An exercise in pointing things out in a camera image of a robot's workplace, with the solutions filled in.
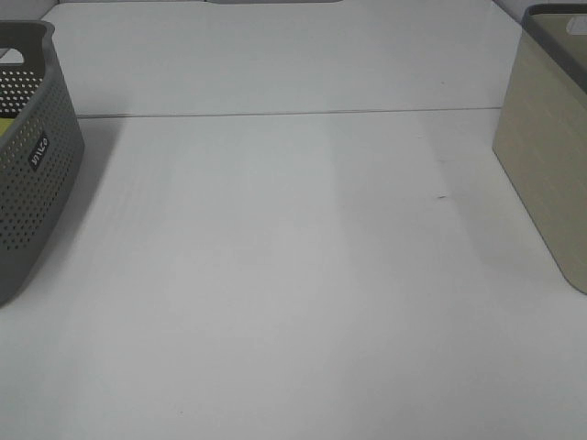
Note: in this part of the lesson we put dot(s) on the beige plastic basket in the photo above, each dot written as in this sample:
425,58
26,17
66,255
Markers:
540,139

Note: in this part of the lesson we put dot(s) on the grey perforated plastic basket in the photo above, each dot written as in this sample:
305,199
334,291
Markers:
41,153

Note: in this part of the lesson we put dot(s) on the yellow folded towel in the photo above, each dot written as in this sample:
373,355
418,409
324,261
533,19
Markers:
5,124

